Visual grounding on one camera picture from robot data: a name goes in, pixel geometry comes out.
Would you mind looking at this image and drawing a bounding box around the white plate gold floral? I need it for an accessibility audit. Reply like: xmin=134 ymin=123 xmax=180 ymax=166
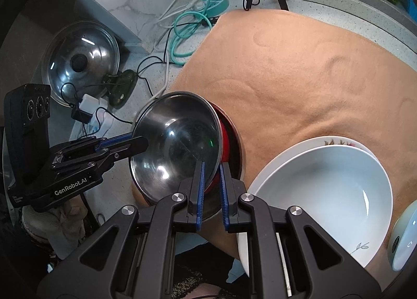
xmin=237 ymin=135 xmax=380 ymax=279

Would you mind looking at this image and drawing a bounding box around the large stainless steel bowl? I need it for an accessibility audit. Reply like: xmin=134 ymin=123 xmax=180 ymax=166
xmin=129 ymin=92 xmax=223 ymax=204

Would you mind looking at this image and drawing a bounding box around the red steel bowl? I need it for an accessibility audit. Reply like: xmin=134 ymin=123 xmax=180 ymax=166
xmin=203 ymin=103 xmax=246 ymax=220

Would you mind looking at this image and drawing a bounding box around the white small bowl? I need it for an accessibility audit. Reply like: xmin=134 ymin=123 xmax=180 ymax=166
xmin=254 ymin=145 xmax=394 ymax=269

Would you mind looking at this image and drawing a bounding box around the gloved left hand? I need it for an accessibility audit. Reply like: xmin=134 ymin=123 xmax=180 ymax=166
xmin=22 ymin=196 xmax=88 ymax=259

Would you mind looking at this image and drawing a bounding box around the white power adapter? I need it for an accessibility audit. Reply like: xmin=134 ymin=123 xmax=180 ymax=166
xmin=79 ymin=94 xmax=100 ymax=116

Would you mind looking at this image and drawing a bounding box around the dark green dish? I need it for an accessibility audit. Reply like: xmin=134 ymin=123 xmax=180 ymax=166
xmin=106 ymin=70 xmax=138 ymax=109

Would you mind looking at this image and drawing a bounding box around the steel pot lid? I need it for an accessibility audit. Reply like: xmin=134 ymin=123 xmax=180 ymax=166
xmin=41 ymin=20 xmax=119 ymax=107

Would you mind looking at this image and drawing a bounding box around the orange cloth mat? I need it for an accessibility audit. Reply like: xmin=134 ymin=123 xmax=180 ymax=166
xmin=131 ymin=8 xmax=417 ymax=290

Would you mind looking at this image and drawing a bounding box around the teal round power strip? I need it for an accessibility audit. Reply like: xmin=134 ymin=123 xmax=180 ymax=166
xmin=195 ymin=0 xmax=229 ymax=18

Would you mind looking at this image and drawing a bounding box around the blue cup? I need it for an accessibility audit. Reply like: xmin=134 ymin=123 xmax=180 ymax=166
xmin=400 ymin=0 xmax=417 ymax=22

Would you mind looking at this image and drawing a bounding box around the black cable with controller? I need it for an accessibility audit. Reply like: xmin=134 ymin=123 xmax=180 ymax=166
xmin=60 ymin=0 xmax=262 ymax=137

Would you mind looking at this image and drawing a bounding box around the black camera box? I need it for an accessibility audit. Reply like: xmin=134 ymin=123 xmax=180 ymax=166
xmin=4 ymin=84 xmax=51 ymax=190

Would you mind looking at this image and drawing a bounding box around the teal cable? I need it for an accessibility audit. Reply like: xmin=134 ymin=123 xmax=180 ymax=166
xmin=169 ymin=0 xmax=223 ymax=66

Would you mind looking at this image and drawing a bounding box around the white cable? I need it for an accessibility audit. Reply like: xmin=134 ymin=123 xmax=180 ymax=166
xmin=143 ymin=0 xmax=203 ymax=104

